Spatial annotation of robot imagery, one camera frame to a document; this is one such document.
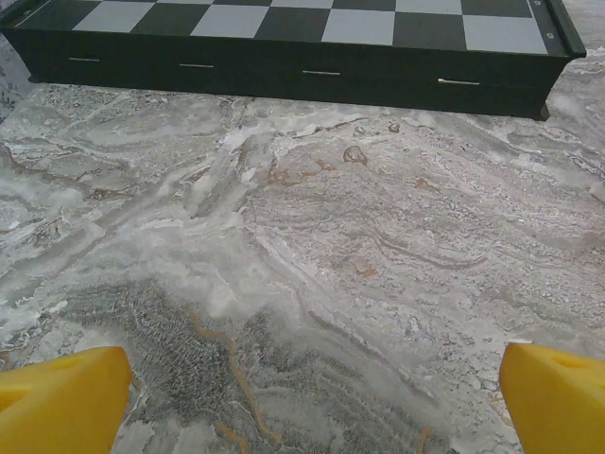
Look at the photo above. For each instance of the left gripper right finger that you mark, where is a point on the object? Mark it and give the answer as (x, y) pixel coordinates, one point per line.
(562, 411)

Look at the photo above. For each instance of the black and grey chessboard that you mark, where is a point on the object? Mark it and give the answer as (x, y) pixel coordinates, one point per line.
(283, 61)

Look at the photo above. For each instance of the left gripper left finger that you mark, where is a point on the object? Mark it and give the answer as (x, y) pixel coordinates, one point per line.
(61, 406)

